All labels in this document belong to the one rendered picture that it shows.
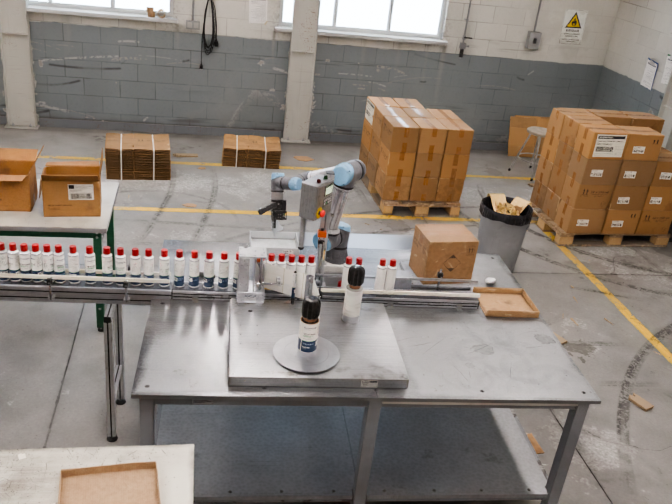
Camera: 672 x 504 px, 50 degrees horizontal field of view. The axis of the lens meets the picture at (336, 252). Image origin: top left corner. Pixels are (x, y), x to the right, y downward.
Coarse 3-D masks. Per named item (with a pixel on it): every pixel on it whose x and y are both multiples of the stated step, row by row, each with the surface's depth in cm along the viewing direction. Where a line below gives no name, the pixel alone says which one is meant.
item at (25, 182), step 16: (0, 160) 469; (16, 160) 472; (32, 160) 474; (0, 176) 443; (16, 176) 446; (32, 176) 465; (0, 192) 452; (16, 192) 454; (32, 192) 466; (0, 208) 457; (16, 208) 459; (32, 208) 465
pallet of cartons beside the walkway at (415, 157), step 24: (384, 120) 715; (408, 120) 712; (432, 120) 722; (456, 120) 731; (384, 144) 714; (408, 144) 697; (432, 144) 702; (456, 144) 707; (384, 168) 714; (408, 168) 708; (432, 168) 714; (456, 168) 717; (384, 192) 716; (408, 192) 720; (432, 192) 725; (456, 192) 730; (456, 216) 738
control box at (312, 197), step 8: (320, 176) 374; (304, 184) 364; (312, 184) 363; (320, 184) 364; (328, 184) 370; (304, 192) 366; (312, 192) 363; (320, 192) 364; (304, 200) 367; (312, 200) 365; (320, 200) 367; (304, 208) 369; (312, 208) 367; (320, 208) 369; (328, 208) 378; (304, 216) 371; (312, 216) 368
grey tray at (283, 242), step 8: (256, 232) 420; (264, 232) 421; (280, 232) 422; (288, 232) 423; (256, 240) 419; (264, 240) 420; (272, 240) 421; (280, 240) 423; (288, 240) 424; (296, 240) 419; (272, 248) 404; (280, 248) 405; (288, 248) 406; (296, 248) 406
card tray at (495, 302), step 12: (480, 288) 415; (492, 288) 416; (504, 288) 417; (516, 288) 418; (480, 300) 408; (492, 300) 409; (504, 300) 411; (516, 300) 412; (528, 300) 410; (492, 312) 392; (504, 312) 393; (516, 312) 394; (528, 312) 395
